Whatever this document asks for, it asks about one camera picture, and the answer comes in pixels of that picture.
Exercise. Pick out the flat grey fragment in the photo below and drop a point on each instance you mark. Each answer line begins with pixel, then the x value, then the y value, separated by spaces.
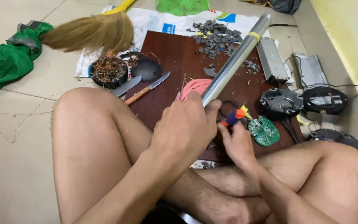
pixel 210 72

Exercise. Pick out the pile of grey broken pieces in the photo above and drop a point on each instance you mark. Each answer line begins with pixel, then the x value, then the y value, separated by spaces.
pixel 214 37

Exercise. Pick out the green cloth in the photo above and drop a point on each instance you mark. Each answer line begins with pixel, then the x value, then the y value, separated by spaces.
pixel 2 63

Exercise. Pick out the grey cleaver blade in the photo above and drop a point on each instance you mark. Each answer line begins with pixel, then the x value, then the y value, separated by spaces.
pixel 127 86

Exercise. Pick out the black round disc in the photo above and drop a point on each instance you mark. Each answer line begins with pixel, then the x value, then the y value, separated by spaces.
pixel 147 70

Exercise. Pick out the black round fan housing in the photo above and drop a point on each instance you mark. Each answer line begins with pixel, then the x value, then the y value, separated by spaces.
pixel 281 104

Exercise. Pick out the dark brown wooden board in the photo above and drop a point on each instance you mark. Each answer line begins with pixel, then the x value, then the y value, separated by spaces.
pixel 172 56

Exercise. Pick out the large black round housing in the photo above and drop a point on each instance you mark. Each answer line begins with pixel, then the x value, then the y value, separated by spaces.
pixel 340 139

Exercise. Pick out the orange and blue tool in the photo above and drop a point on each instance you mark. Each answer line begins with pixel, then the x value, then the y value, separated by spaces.
pixel 233 117

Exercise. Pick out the dark bag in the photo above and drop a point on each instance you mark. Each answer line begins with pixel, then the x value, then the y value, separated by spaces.
pixel 286 5

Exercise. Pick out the grey metal cover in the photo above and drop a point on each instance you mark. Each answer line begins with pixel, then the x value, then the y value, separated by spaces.
pixel 312 71

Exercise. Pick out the grey cloth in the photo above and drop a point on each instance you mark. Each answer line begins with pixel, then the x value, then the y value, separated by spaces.
pixel 23 39

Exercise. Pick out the silver metal pipe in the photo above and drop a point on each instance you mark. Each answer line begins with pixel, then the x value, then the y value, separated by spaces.
pixel 238 57

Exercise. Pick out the green plastic bag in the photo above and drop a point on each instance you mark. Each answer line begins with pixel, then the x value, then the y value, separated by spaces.
pixel 182 6

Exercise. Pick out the silver power supply box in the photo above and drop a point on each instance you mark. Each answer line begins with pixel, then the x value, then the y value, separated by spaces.
pixel 272 60

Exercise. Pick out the person's right leg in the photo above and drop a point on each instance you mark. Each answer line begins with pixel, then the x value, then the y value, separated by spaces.
pixel 328 174

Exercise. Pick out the small heap of grey pieces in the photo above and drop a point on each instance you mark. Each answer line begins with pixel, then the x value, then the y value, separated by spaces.
pixel 252 67

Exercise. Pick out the person's left leg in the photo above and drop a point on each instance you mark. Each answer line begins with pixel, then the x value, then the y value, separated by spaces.
pixel 85 140

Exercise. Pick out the person's left hand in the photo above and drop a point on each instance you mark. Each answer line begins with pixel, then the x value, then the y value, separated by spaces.
pixel 182 127

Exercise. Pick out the yellow tape scrap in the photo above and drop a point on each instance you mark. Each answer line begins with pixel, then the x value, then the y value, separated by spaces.
pixel 246 112

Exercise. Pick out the person's right hand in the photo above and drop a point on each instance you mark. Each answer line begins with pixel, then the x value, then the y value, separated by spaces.
pixel 239 146

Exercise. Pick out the pink cloth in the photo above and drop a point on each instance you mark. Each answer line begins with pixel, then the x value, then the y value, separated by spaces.
pixel 196 86

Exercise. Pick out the black round fan with label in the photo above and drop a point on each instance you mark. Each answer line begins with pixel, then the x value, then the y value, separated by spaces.
pixel 325 100

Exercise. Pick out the white printed sack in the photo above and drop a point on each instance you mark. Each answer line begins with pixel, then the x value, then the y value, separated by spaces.
pixel 154 23

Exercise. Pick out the green circuit board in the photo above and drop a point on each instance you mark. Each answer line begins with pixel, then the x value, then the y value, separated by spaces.
pixel 263 131

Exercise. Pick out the person's leg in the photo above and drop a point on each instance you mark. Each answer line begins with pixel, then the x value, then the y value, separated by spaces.
pixel 85 140
pixel 328 174

